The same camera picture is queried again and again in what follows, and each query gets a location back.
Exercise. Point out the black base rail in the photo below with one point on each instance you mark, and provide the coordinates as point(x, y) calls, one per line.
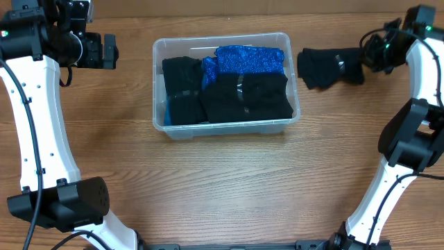
point(298, 245)

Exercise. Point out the blue denim jeans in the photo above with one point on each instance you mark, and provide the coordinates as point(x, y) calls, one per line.
point(167, 116)

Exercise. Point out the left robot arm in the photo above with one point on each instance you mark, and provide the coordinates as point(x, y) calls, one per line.
point(38, 39)

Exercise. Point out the blue sparkly fabric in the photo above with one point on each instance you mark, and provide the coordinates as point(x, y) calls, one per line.
point(238, 59)

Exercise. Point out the clear plastic storage bin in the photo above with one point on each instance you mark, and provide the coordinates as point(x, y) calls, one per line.
point(200, 47)

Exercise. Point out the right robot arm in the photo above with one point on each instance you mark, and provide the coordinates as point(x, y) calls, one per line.
point(413, 140)

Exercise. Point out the large black cloth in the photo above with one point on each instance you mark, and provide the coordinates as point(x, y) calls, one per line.
point(245, 98)

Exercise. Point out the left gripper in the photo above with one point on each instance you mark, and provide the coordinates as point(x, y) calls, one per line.
point(109, 51)

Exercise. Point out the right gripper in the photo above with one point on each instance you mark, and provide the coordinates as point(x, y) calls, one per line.
point(371, 55)

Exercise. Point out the small black cloth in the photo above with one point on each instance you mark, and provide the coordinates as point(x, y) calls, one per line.
point(183, 83)

